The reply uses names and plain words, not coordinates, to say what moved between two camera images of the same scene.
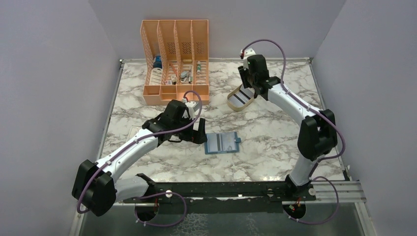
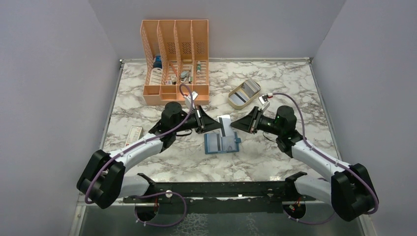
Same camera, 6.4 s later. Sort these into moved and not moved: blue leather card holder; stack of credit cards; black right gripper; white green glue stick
Moved: black right gripper
Not moved: white green glue stick; blue leather card holder; stack of credit cards
